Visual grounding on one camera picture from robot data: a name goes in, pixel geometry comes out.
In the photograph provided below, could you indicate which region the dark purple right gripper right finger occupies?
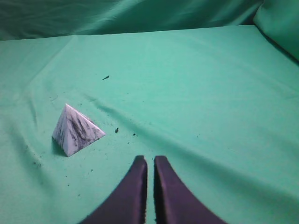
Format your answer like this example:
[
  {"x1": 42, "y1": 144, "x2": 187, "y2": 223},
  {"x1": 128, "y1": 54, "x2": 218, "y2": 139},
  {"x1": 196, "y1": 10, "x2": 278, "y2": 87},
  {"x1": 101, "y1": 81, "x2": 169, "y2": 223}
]
[{"x1": 154, "y1": 156, "x2": 225, "y2": 224}]

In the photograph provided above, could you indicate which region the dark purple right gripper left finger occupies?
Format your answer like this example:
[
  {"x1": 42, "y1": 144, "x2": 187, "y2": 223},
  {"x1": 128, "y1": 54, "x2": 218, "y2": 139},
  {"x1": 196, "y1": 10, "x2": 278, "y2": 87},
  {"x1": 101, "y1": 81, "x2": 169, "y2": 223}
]
[{"x1": 81, "y1": 155, "x2": 148, "y2": 224}]

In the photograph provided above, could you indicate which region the white marbled square pyramid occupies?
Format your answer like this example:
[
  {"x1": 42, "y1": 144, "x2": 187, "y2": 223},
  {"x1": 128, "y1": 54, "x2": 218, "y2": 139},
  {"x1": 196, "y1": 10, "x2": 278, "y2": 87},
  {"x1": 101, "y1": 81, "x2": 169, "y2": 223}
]
[{"x1": 52, "y1": 104, "x2": 106, "y2": 157}]

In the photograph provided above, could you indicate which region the green cloth table cover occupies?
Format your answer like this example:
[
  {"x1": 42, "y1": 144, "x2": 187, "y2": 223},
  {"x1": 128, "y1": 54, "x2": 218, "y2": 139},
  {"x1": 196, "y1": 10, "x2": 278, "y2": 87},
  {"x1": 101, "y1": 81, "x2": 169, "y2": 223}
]
[{"x1": 0, "y1": 24, "x2": 299, "y2": 224}]

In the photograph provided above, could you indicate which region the green cloth backdrop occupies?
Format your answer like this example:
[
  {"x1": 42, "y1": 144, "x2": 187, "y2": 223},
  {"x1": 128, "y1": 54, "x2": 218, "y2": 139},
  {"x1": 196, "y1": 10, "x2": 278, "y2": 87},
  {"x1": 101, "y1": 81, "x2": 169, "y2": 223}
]
[{"x1": 0, "y1": 0, "x2": 299, "y2": 63}]

